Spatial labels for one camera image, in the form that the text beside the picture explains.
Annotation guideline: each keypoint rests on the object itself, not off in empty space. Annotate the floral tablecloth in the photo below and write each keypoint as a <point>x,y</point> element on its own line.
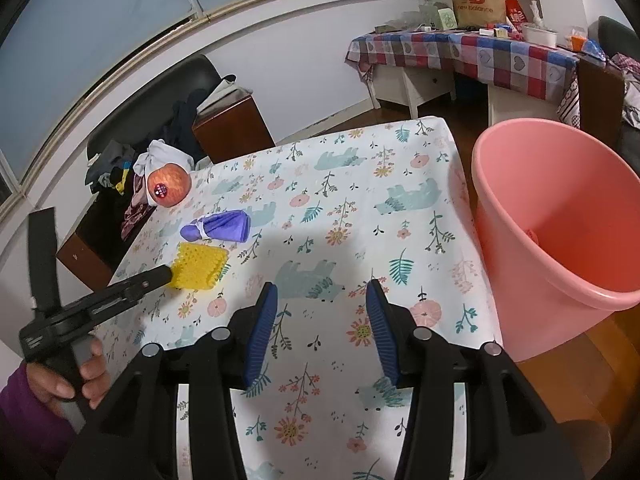
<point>350,185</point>

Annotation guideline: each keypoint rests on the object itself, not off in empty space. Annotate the red packet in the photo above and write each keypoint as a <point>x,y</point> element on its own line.
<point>515,12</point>

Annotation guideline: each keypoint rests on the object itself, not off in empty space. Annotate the pile of colourful clothes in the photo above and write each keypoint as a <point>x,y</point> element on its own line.
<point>107,165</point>

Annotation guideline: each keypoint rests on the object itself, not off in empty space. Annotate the brown wooden side table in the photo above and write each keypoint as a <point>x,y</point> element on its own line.
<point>230,130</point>

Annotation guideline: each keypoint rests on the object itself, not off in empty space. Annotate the dark navy garment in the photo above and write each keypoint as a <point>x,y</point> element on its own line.
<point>182,120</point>

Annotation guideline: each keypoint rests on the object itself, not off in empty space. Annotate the purple wrapper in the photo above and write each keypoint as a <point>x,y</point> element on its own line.
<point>225,225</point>

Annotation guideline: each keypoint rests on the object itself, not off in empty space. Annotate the white garment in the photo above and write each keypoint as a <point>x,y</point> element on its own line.
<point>165,152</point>

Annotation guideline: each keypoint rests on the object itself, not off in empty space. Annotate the white cabinet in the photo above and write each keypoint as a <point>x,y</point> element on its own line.
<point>400,85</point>

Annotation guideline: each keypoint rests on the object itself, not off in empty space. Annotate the checkered cloth bench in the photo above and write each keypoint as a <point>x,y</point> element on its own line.
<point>500,57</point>

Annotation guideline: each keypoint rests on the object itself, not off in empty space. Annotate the person's left forearm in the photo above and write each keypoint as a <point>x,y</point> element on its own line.
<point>25,430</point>

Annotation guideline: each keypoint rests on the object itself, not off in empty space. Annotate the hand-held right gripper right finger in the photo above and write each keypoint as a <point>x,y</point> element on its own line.
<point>380,330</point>

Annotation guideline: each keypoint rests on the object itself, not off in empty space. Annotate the green and white box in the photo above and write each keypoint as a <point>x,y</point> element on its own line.
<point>446,19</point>

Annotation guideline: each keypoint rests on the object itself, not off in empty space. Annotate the patterned clothes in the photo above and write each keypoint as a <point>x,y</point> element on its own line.
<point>630,65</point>

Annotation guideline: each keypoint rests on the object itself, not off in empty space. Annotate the person's left hand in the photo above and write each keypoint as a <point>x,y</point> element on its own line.
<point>95,375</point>

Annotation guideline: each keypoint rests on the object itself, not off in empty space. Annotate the black leather sofa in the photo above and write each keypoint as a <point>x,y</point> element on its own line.
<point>150,95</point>

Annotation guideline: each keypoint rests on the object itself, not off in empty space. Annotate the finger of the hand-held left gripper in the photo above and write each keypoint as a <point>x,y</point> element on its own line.
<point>140,282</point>

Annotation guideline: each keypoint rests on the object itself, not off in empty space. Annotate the white tub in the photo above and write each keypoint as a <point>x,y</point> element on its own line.
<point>540,35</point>

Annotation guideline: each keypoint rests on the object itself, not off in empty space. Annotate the pink plastic bucket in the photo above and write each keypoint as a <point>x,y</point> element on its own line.
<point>525,260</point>

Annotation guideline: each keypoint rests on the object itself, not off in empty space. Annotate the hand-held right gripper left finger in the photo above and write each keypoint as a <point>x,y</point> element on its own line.
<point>265,330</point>

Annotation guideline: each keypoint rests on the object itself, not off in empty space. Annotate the red apple with sticker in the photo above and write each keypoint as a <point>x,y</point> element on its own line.
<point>167,180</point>

